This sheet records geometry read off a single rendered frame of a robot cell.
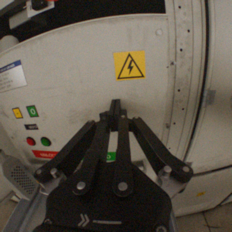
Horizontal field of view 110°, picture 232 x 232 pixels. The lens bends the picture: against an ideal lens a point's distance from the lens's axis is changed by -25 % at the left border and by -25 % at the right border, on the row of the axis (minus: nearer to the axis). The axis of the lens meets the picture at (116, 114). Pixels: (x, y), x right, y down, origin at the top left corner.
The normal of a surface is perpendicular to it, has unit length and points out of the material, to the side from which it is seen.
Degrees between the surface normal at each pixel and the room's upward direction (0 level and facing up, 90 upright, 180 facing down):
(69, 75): 90
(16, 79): 90
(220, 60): 90
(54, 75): 90
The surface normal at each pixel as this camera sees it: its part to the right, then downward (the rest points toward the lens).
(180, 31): -0.05, 0.44
